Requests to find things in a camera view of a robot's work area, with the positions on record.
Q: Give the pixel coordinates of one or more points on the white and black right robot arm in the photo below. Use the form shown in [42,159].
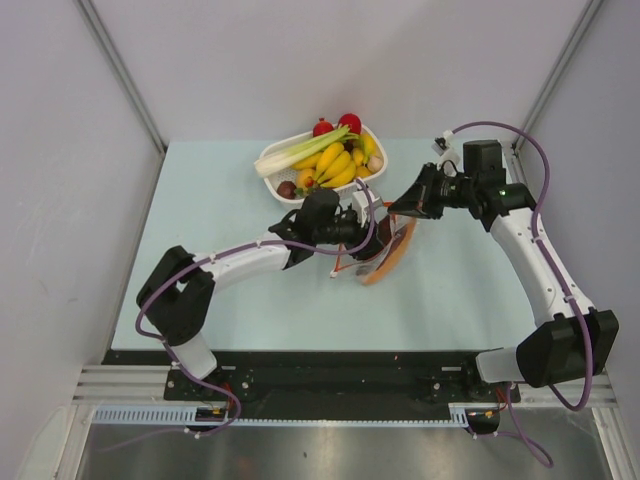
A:
[572,338]

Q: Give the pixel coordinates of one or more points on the aluminium frame rail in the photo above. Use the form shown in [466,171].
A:
[146,384]

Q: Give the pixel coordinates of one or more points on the white perforated plastic basket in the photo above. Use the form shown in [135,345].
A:
[289,174]

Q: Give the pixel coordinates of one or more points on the red pomegranate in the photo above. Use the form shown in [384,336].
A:
[322,127]

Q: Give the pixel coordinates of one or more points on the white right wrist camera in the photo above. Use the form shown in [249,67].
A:
[445,147]

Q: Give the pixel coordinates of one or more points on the left aluminium corner post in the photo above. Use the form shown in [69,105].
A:
[114,60]

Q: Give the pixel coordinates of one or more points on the aluminium corner post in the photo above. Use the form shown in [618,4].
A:
[114,60]
[577,35]

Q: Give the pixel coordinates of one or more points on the red apple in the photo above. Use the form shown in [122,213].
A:
[352,121]

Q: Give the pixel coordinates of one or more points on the right aluminium corner post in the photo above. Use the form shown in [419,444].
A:
[577,35]

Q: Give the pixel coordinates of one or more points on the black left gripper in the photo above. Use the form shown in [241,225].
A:
[373,247]

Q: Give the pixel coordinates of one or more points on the white garlic bulb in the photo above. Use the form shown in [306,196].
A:
[375,164]

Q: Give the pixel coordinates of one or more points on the yellow banana bunch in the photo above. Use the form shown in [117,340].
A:
[340,163]

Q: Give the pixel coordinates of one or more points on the white slotted cable duct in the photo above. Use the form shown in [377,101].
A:
[207,416]

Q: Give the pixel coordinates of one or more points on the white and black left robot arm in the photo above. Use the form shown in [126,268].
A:
[174,301]

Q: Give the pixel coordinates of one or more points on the green white celery stalk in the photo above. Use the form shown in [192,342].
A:
[285,157]

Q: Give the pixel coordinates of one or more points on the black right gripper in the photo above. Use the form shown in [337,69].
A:
[419,200]

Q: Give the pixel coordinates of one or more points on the dark purple passion fruit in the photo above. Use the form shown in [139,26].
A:
[287,190]

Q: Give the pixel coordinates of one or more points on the clear zip bag red zipper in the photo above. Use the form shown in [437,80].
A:
[340,267]

